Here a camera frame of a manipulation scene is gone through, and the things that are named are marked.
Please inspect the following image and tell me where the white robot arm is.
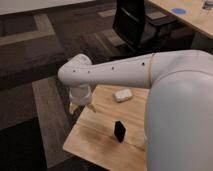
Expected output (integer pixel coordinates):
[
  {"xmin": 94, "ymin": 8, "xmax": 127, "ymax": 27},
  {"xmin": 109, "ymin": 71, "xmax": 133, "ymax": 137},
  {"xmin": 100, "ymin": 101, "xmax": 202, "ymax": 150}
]
[{"xmin": 58, "ymin": 50, "xmax": 213, "ymax": 171}]

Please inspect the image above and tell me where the white rectangular case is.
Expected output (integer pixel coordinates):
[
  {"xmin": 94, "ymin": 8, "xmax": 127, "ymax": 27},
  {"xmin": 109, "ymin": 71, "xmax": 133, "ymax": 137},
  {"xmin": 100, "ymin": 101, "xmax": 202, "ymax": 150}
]
[{"xmin": 114, "ymin": 89, "xmax": 133, "ymax": 102}]

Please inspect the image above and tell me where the black office chair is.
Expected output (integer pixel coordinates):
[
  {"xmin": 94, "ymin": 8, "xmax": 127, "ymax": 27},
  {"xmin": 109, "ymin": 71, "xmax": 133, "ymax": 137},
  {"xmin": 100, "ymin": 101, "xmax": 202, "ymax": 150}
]
[{"xmin": 113, "ymin": 0, "xmax": 176, "ymax": 54}]

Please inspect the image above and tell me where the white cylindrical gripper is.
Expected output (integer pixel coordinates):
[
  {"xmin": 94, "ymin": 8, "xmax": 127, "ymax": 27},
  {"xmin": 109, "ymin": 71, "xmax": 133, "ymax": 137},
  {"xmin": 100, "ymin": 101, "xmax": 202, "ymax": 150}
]
[{"xmin": 69, "ymin": 85, "xmax": 96, "ymax": 115}]

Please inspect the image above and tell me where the blue round coaster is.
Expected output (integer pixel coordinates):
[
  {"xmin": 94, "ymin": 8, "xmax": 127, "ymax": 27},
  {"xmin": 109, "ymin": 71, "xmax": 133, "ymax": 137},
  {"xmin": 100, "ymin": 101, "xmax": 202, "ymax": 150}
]
[{"xmin": 171, "ymin": 8, "xmax": 186, "ymax": 15}]

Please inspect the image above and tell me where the small black box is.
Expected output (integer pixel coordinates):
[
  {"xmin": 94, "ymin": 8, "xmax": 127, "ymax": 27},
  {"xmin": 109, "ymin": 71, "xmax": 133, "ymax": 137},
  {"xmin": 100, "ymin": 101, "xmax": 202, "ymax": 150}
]
[{"xmin": 114, "ymin": 121, "xmax": 126, "ymax": 142}]

